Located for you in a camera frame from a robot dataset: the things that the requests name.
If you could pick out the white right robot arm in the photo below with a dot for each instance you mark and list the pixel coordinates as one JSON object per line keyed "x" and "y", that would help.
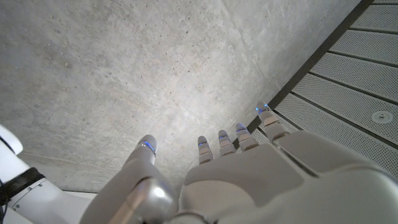
{"x": 46, "y": 202}

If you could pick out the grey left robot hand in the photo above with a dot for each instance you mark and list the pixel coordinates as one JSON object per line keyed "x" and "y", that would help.
{"x": 264, "y": 186}

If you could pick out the round white ceiling fixture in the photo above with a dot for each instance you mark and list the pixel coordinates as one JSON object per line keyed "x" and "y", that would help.
{"x": 382, "y": 117}

